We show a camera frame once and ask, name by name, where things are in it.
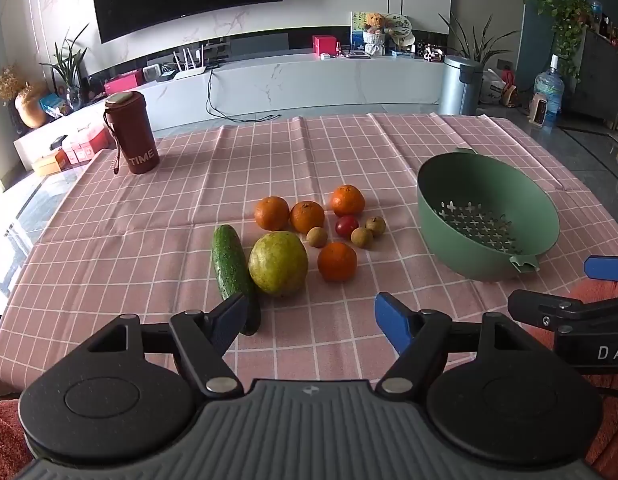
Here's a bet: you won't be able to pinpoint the green colander bowl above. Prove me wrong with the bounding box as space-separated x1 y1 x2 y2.
416 147 561 282

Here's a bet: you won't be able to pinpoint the orange mandarin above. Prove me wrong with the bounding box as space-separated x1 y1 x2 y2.
317 242 358 282
330 184 366 218
289 200 326 235
254 196 290 232

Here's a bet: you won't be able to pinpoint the green cucumber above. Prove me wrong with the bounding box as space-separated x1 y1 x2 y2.
211 224 262 336

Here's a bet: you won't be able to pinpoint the picture board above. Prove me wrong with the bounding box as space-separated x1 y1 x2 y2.
350 10 370 52

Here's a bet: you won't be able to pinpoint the coral fluffy cloth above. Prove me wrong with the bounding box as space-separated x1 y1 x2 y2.
529 279 618 466
0 397 36 480

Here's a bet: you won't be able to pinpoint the cardboard box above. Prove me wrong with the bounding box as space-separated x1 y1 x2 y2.
31 152 70 177

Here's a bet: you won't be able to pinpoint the white plastic bag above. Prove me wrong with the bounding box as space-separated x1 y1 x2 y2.
481 70 510 107

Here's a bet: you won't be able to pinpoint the white marble media cabinet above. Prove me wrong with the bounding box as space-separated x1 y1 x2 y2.
14 52 447 171

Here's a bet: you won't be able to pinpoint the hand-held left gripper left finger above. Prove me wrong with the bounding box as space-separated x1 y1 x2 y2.
86 291 262 397

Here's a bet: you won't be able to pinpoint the potted grass plant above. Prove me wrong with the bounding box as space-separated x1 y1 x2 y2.
41 25 90 111

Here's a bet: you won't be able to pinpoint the round hand fan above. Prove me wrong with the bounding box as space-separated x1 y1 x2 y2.
384 14 412 41

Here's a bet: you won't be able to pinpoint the green ivy plant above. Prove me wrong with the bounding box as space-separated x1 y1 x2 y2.
524 0 594 81

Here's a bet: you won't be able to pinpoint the pink small appliance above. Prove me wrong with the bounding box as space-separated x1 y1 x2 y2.
529 92 550 126

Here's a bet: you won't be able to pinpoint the blue water jug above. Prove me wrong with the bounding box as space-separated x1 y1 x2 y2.
533 55 566 128

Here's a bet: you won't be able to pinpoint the black cable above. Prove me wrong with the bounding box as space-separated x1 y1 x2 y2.
205 67 280 122

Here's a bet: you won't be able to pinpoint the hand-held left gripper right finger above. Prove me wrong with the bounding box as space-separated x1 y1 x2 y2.
374 291 532 396

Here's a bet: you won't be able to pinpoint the dried flowers in vase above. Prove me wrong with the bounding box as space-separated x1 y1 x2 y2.
0 65 50 129

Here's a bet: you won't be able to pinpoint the silver trash can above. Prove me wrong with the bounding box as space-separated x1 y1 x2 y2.
440 55 484 117

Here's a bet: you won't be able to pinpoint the long-leaf potted plant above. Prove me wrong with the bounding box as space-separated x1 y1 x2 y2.
439 12 520 68

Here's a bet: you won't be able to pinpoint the pink box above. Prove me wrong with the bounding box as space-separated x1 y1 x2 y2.
105 71 144 97

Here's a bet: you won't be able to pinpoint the grey side cabinet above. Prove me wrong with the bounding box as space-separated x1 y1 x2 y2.
564 25 618 128

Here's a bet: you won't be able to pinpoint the red tumbler with strap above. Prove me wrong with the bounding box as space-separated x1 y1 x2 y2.
103 91 160 176

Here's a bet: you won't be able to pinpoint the pink checked tablecloth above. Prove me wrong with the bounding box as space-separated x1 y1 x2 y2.
0 112 618 401

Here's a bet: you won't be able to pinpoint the white router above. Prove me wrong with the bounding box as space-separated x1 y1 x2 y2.
173 45 210 81

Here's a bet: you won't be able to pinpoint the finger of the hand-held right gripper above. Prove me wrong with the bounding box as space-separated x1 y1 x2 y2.
507 289 618 334
583 255 618 282

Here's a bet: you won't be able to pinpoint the red gift boxes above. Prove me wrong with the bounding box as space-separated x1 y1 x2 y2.
61 127 116 167

